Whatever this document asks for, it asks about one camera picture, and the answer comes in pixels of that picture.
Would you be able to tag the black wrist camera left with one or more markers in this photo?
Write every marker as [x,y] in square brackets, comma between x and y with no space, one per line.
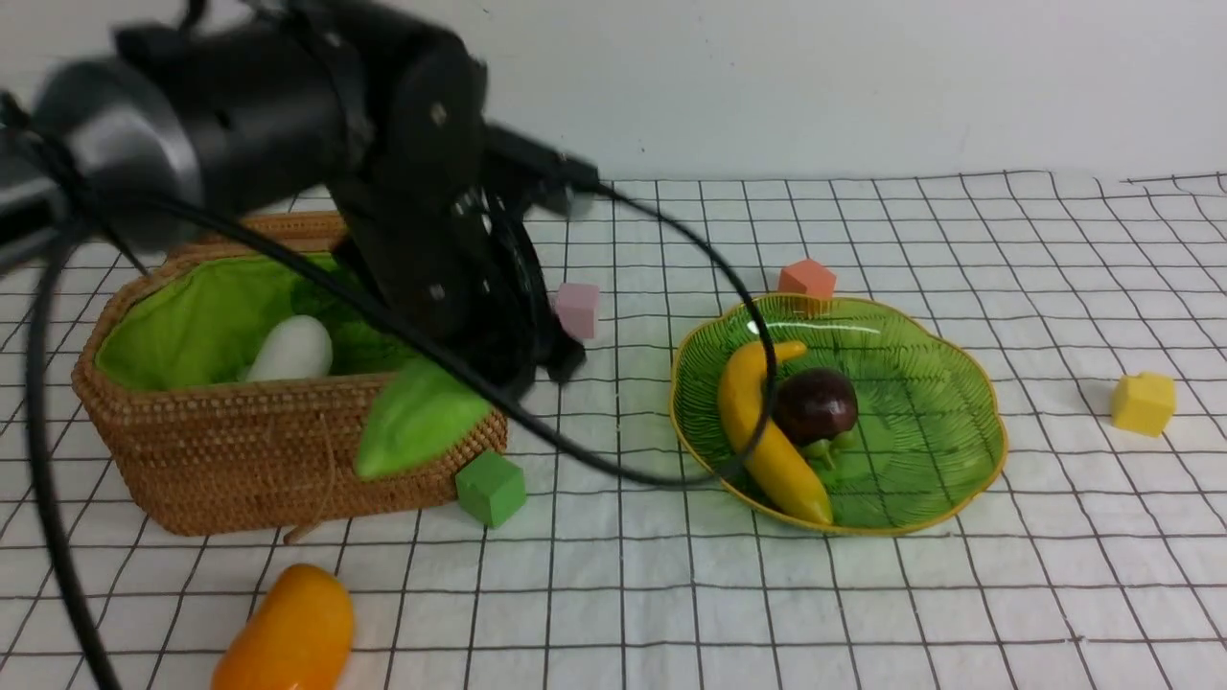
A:
[524,173]

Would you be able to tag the green foam cube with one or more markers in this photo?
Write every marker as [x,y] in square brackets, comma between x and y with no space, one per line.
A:
[491,489]

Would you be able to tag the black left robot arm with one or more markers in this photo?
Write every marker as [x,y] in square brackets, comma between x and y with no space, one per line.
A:
[229,122]

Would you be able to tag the white toy radish with leaves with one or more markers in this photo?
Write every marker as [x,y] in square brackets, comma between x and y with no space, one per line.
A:
[323,337]

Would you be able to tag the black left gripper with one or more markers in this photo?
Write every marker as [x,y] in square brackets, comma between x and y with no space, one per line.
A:
[428,252]

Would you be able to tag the pink foam cube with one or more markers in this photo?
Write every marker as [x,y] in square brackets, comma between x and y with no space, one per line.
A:
[577,306]

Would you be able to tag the yellow toy banana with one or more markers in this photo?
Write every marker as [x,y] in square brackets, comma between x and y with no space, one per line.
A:
[767,450]

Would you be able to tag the orange toy mango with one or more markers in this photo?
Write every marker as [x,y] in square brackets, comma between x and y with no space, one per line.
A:
[300,637]

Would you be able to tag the green glass leaf plate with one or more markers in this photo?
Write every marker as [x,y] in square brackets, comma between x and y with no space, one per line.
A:
[929,437]

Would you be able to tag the purple toy mangosteen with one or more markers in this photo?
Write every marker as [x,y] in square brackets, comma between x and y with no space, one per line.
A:
[817,410]

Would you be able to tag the green toy cucumber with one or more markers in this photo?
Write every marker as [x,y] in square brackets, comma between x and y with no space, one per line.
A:
[420,414]

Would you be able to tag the yellow foam cube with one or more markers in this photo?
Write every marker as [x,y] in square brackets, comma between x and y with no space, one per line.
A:
[1143,403]

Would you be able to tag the white grid tablecloth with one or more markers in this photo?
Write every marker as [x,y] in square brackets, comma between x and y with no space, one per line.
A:
[1096,561]

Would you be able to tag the woven rattan basket green lining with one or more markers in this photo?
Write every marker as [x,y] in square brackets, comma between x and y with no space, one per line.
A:
[202,452]

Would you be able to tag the orange foam cube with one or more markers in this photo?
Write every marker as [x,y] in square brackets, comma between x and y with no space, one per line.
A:
[807,277]

